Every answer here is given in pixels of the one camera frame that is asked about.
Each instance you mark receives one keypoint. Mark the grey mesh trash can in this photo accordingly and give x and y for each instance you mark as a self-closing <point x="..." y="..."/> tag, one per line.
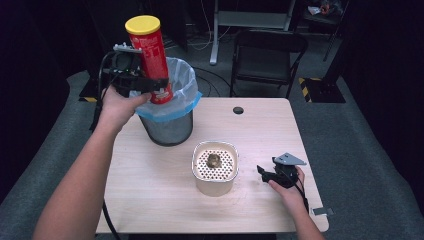
<point x="173" y="130"/>

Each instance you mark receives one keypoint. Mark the brown wet residue lump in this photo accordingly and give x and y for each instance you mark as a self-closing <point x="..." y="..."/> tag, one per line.
<point x="214" y="160"/>

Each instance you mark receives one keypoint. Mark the dark table with clutter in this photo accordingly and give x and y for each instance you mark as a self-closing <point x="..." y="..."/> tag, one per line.
<point x="325" y="15"/>

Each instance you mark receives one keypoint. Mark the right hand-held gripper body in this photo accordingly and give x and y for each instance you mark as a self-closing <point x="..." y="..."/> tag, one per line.
<point x="286" y="171"/>

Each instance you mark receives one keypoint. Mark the beige container with perforated strainer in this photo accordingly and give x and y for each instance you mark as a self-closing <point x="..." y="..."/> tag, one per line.
<point x="215" y="180"/>

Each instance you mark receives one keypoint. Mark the person's left hand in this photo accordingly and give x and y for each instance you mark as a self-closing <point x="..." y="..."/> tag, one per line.
<point x="118" y="108"/>

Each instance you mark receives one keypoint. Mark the grey metal bracket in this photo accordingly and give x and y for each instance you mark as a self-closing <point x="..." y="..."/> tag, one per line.
<point x="322" y="211"/>

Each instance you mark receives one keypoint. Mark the white desk frame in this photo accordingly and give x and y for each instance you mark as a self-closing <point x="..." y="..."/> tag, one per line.
<point x="248" y="19"/>

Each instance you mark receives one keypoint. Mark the translucent blue trash bag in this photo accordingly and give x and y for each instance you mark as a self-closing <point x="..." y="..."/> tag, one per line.
<point x="185" y="86"/>

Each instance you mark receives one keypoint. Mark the black base with striped edge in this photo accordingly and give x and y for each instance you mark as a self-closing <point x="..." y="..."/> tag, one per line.
<point x="325" y="91"/>
<point x="87" y="95"/>

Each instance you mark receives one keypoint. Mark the red can with yellow lid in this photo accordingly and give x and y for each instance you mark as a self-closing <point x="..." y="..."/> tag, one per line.
<point x="151" y="56"/>

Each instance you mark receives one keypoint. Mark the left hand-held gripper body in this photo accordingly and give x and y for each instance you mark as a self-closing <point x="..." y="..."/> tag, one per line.
<point x="123" y="71"/>

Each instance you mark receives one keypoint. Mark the black folding chair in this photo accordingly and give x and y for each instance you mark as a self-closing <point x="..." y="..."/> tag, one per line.
<point x="263" y="60"/>

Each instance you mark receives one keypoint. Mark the person's right hand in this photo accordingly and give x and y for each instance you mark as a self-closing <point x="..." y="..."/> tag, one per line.
<point x="293" y="195"/>

